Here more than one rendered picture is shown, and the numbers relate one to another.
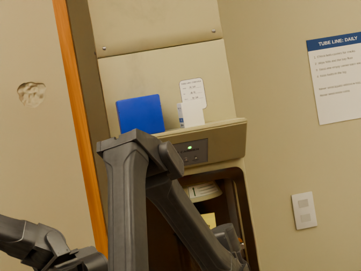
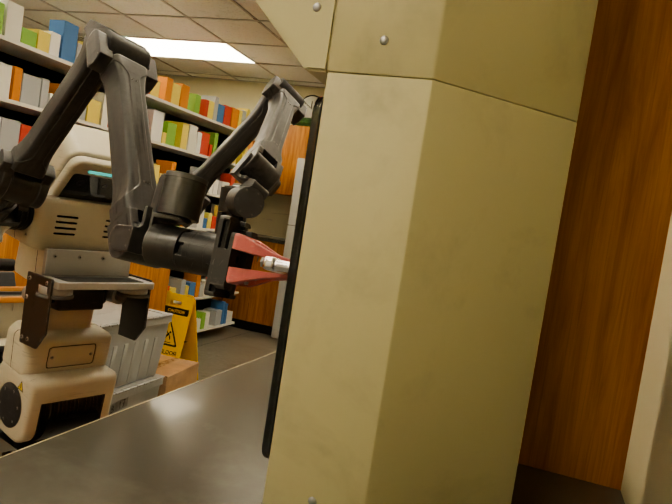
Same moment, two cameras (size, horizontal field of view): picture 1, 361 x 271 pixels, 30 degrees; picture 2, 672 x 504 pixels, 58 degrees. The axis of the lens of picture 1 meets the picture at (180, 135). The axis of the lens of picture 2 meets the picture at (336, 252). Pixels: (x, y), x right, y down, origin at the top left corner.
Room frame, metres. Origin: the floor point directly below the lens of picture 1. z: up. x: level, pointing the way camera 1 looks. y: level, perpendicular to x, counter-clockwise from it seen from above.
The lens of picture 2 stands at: (2.00, -0.70, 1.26)
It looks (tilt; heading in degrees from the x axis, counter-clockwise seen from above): 3 degrees down; 115
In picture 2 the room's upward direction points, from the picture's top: 9 degrees clockwise
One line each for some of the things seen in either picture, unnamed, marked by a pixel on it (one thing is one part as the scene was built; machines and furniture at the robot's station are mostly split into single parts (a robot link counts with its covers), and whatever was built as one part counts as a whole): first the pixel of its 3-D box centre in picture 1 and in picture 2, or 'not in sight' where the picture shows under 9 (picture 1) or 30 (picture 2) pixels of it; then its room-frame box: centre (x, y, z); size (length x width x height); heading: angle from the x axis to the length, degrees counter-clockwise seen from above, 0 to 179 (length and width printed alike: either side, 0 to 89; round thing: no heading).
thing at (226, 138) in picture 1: (180, 149); (332, 64); (1.62, 0.00, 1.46); 0.32 x 0.12 x 0.10; 97
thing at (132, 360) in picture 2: not in sight; (99, 344); (-0.19, 1.45, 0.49); 0.60 x 0.42 x 0.33; 97
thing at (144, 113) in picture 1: (139, 116); not in sight; (1.61, 0.09, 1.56); 0.10 x 0.10 x 0.09; 7
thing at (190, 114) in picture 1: (190, 113); not in sight; (1.62, -0.03, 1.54); 0.05 x 0.05 x 0.06; 11
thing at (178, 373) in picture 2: not in sight; (157, 387); (-0.30, 2.06, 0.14); 0.41 x 0.32 x 0.28; 103
